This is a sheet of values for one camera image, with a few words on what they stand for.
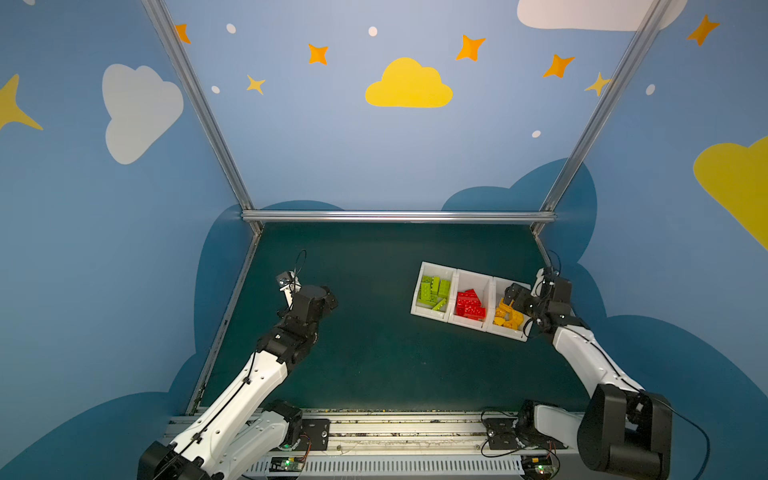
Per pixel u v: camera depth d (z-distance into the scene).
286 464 0.71
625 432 0.41
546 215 1.16
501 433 0.75
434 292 0.99
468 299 0.96
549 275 0.78
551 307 0.66
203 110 0.85
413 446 0.73
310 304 0.57
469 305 0.95
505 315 0.96
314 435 0.75
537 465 0.72
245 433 0.55
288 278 0.68
